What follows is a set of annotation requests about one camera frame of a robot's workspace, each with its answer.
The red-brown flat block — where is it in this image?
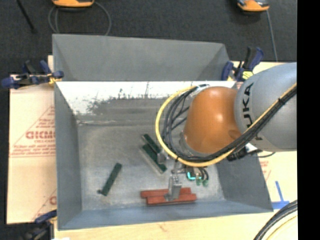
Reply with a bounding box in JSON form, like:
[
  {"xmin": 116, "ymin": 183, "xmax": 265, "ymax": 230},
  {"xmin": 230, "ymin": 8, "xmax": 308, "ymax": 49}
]
[
  {"xmin": 145, "ymin": 193, "xmax": 198, "ymax": 207},
  {"xmin": 139, "ymin": 187, "xmax": 193, "ymax": 199}
]

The black cylinder on white bracket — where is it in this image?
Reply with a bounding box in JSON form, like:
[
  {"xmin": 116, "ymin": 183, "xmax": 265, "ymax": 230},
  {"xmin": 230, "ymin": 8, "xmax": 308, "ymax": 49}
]
[{"xmin": 226, "ymin": 143, "xmax": 260, "ymax": 162}]

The dark green flat block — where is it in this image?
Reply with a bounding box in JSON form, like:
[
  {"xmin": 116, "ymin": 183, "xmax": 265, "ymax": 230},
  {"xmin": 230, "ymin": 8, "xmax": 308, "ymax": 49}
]
[
  {"xmin": 100, "ymin": 162, "xmax": 123, "ymax": 197},
  {"xmin": 140, "ymin": 143, "xmax": 168, "ymax": 175},
  {"xmin": 141, "ymin": 133, "xmax": 162, "ymax": 156}
]

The brown cardboard board, red print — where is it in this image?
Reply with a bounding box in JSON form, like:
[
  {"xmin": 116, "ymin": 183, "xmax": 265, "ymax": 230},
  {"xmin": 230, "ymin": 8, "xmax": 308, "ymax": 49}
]
[{"xmin": 5, "ymin": 54, "xmax": 298, "ymax": 225}]

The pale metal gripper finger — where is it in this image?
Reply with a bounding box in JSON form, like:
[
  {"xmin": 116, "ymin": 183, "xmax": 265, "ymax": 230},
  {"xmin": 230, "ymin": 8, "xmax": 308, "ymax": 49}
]
[
  {"xmin": 164, "ymin": 174, "xmax": 183, "ymax": 202},
  {"xmin": 156, "ymin": 151, "xmax": 168, "ymax": 166}
]

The grey metal bin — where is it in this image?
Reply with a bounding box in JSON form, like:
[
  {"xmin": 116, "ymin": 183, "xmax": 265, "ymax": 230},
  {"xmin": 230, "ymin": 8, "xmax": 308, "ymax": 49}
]
[{"xmin": 51, "ymin": 33, "xmax": 274, "ymax": 231}]

